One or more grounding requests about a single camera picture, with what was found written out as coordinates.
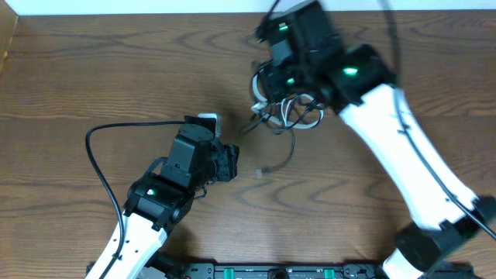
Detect black usb cable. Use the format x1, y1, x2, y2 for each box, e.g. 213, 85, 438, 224
238, 57, 322, 179

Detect white usb cable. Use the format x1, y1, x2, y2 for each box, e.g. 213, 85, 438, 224
250, 71, 325, 131

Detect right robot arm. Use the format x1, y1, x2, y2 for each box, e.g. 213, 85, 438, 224
252, 1, 495, 278

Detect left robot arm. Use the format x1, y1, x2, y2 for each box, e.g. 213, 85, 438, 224
85, 117, 239, 278

